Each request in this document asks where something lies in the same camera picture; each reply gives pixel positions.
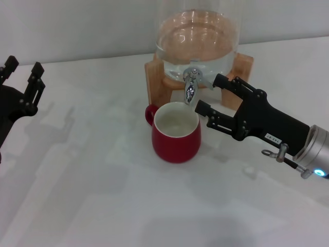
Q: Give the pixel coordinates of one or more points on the glass dispenser jar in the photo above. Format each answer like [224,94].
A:
[196,38]

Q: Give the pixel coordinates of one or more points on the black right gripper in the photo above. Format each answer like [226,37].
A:
[267,121]

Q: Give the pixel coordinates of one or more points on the wooden dispenser stand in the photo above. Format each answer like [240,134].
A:
[154,85]

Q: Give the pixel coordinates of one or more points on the chrome faucet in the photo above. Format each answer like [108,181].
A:
[190,88]

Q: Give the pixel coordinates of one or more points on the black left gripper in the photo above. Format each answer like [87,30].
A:
[10,105]

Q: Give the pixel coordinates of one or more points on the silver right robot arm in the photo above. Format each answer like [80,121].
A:
[317,149]

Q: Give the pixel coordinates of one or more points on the red ceramic cup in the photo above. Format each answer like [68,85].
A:
[177,146]

